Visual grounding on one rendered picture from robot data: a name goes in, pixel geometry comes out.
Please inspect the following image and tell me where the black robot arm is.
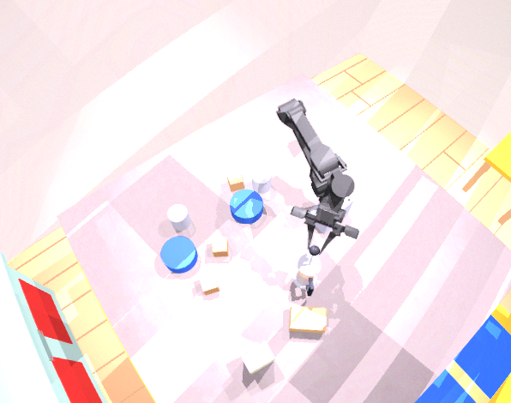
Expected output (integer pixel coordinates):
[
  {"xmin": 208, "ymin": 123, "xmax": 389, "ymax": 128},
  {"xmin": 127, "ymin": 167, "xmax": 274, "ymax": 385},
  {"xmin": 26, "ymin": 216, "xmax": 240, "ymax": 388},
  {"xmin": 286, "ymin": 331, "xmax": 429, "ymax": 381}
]
[{"xmin": 276, "ymin": 99, "xmax": 356, "ymax": 226}]

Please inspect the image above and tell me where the white cylinder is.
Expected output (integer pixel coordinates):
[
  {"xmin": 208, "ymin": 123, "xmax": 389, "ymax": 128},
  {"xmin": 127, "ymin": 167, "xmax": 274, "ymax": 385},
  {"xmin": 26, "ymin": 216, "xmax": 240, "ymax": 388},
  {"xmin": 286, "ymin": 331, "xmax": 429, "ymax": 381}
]
[
  {"xmin": 168, "ymin": 204, "xmax": 191, "ymax": 231},
  {"xmin": 252, "ymin": 167, "xmax": 271, "ymax": 194}
]

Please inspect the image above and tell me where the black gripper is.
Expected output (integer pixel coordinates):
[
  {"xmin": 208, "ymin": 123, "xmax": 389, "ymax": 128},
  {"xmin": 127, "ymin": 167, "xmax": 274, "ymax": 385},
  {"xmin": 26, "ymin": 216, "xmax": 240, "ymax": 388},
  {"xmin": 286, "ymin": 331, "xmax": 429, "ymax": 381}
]
[{"xmin": 290, "ymin": 194, "xmax": 359, "ymax": 255}]

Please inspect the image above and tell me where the glass french press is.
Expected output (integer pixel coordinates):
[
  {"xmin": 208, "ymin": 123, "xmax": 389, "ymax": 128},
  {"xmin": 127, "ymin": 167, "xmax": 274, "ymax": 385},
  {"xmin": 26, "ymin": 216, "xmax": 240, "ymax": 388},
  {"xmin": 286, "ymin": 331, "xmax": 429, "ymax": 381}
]
[{"xmin": 292, "ymin": 244, "xmax": 322, "ymax": 296}]

